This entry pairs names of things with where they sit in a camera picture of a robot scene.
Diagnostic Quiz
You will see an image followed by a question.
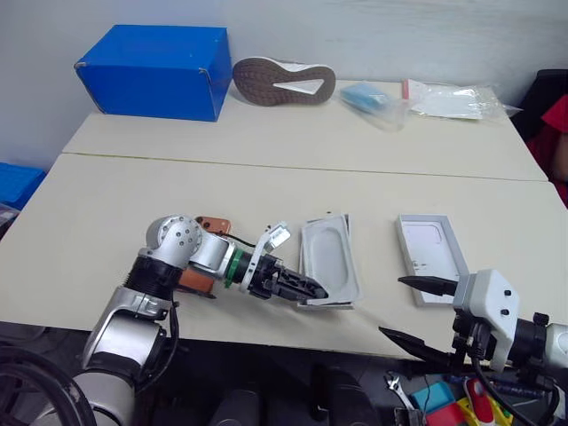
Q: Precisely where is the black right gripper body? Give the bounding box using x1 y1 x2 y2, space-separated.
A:
450 308 496 365

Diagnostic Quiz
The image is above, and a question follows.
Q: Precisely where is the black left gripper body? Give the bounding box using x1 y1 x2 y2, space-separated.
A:
246 256 288 304

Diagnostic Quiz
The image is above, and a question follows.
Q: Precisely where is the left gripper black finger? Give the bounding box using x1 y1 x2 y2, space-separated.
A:
280 269 331 298
273 286 328 307

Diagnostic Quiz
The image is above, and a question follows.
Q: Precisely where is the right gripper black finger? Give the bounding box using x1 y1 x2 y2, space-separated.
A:
377 326 459 368
397 274 462 298

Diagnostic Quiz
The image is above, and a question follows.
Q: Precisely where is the white phone box lid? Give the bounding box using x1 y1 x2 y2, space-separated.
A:
296 213 366 312

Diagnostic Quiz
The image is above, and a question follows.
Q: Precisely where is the orange phone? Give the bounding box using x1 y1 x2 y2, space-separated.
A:
176 215 233 299

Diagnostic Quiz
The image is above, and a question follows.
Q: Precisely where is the white phone box base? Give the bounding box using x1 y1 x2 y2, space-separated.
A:
395 213 470 308

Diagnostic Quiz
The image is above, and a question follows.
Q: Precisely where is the blue cardboard shoe box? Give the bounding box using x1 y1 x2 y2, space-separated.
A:
73 24 233 122

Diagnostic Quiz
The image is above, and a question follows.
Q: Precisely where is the silver wrench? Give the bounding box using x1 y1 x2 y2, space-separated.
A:
384 371 417 412

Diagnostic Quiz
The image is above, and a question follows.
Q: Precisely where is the teal plastic block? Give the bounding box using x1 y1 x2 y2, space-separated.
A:
409 380 457 413

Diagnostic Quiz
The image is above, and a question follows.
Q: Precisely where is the red and white toy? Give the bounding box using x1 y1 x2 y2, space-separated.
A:
462 377 496 425

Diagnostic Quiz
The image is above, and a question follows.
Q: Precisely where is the red plastic block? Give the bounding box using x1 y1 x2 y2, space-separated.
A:
426 402 467 426

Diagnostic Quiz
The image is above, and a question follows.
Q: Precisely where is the yellow plastic block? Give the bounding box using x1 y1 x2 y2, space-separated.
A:
455 396 515 426

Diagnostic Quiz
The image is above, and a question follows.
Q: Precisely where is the large dark rounded shape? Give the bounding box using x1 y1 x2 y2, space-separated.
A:
309 362 379 426

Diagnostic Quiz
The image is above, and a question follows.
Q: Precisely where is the small dark rounded shape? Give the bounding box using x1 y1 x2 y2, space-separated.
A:
211 387 268 426

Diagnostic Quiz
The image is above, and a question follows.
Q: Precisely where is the clear bag with white contents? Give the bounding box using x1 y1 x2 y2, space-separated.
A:
401 78 524 123

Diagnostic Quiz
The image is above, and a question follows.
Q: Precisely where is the person in red shirt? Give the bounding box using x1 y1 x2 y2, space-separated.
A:
526 92 568 188

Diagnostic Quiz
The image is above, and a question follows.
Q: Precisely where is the blue sponge in clear bag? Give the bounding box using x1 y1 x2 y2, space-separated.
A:
339 81 408 133

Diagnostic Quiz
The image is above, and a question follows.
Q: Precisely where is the shoe with brown sole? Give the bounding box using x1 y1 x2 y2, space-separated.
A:
232 57 337 107

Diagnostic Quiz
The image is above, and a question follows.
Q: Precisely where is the black chair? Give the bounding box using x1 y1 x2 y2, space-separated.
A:
509 68 568 139

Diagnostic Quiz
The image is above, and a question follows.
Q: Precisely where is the dark bin with clear plastic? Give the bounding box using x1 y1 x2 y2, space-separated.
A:
0 201 21 241

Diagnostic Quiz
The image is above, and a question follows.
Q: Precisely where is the blue plastic crate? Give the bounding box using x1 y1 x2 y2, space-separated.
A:
0 161 48 212

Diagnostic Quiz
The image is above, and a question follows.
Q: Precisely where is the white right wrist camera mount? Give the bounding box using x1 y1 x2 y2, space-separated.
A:
452 267 521 373

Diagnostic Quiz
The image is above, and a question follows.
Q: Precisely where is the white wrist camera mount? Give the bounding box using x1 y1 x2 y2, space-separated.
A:
239 221 293 295
452 267 521 373

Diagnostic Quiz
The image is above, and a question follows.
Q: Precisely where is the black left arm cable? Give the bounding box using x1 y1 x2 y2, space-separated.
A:
226 233 259 249

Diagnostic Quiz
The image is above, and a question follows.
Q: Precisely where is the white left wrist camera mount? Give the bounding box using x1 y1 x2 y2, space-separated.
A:
239 221 293 295

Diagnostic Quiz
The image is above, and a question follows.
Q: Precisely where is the thick black cable bundle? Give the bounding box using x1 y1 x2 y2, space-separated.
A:
0 340 98 426

